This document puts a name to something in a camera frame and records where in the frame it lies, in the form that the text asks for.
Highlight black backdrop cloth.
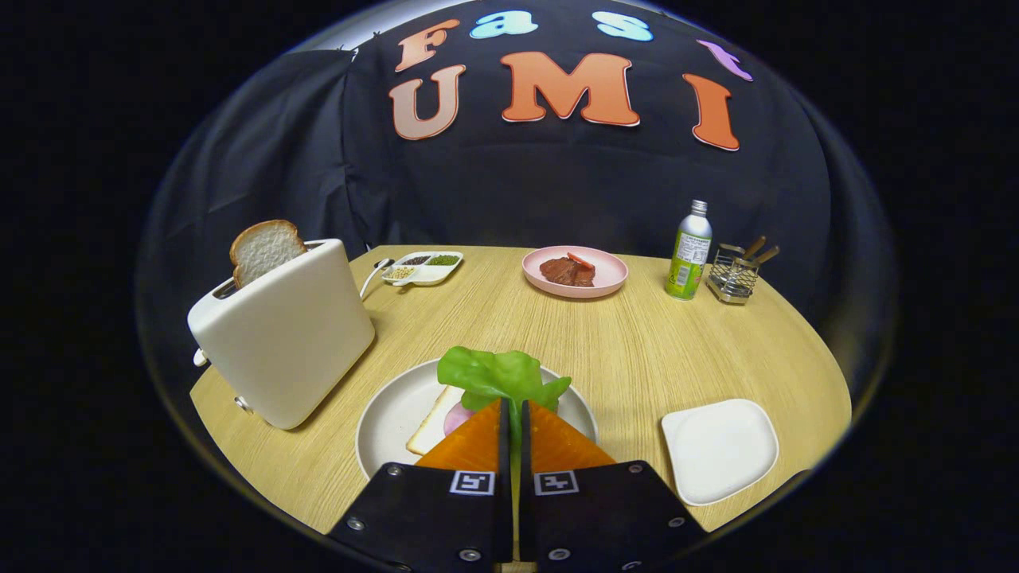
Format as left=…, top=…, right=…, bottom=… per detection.
left=137, top=0, right=896, bottom=399

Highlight white toaster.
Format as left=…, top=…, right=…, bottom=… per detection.
left=187, top=238, right=376, bottom=431

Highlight green lettuce leaf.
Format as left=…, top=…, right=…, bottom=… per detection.
left=436, top=345, right=572, bottom=510

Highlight pink ham slice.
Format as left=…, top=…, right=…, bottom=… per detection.
left=443, top=400, right=478, bottom=437

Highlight pink plate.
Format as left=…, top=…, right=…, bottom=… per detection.
left=522, top=245, right=629, bottom=299

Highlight red meat slices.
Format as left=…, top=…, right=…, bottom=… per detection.
left=540, top=252, right=596, bottom=288

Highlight white divided condiment dish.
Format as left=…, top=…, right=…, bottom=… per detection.
left=381, top=251, right=464, bottom=287

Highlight toasted bread slice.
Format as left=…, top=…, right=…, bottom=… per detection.
left=230, top=220, right=308, bottom=290

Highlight green label metal bottle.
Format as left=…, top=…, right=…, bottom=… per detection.
left=665, top=200, right=713, bottom=301

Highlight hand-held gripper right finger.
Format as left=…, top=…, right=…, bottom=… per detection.
left=519, top=400, right=709, bottom=573

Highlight white bread slice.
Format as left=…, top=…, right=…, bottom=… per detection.
left=406, top=386, right=467, bottom=456

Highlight small square white plate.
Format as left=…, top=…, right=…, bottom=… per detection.
left=661, top=399, right=779, bottom=507

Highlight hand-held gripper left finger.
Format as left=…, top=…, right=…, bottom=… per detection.
left=328, top=398, right=514, bottom=573

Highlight large round white plate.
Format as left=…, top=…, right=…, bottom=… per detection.
left=355, top=358, right=599, bottom=482

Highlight wire cutlery holder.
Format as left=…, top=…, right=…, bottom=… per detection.
left=706, top=244, right=761, bottom=306

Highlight white toaster cable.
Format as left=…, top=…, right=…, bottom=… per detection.
left=360, top=258, right=395, bottom=300

